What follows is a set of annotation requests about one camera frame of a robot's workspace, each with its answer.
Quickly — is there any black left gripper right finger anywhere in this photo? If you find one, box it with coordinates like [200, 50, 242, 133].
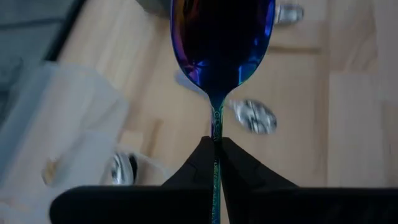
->
[220, 136, 398, 224]

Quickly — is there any clear plastic container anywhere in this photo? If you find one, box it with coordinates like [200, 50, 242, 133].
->
[0, 129, 171, 224]
[0, 60, 130, 162]

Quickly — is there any iridescent rainbow spoon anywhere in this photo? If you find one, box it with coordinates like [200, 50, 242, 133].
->
[170, 0, 277, 224]

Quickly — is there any black aluminium table frame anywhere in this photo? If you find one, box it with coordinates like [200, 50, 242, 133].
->
[43, 0, 86, 62]

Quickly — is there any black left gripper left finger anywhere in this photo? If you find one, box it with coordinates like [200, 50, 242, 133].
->
[49, 136, 216, 224]

